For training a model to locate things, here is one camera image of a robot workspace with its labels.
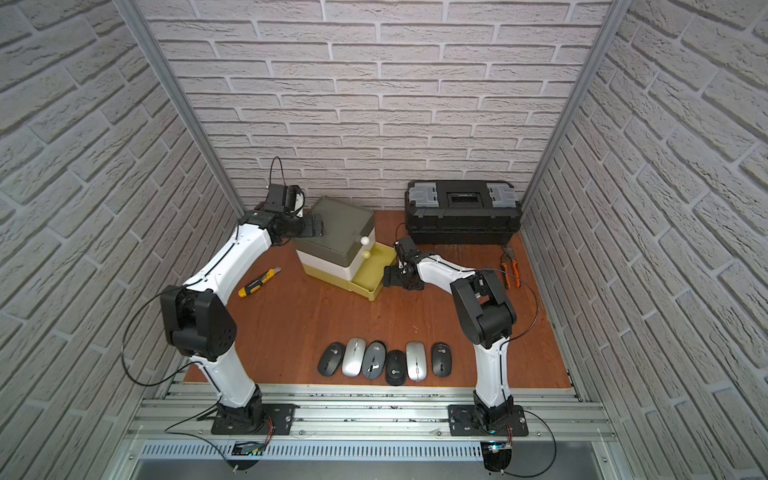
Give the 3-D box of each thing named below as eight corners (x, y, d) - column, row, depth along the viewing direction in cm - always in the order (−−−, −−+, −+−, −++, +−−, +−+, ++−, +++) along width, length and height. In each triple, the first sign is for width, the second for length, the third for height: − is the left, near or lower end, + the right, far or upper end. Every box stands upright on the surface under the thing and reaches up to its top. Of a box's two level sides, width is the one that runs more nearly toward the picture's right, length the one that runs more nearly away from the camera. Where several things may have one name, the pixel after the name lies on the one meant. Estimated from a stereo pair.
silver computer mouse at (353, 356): (341, 376, 83) (340, 374, 81) (345, 340, 90) (344, 337, 88) (363, 376, 83) (363, 374, 81) (366, 340, 90) (365, 337, 88)
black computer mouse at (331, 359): (315, 373, 83) (313, 370, 81) (332, 341, 89) (331, 338, 87) (331, 380, 82) (330, 377, 80) (347, 348, 88) (346, 345, 86)
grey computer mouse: (362, 379, 82) (361, 376, 80) (364, 344, 88) (364, 341, 86) (384, 379, 82) (384, 376, 80) (385, 344, 88) (385, 341, 86)
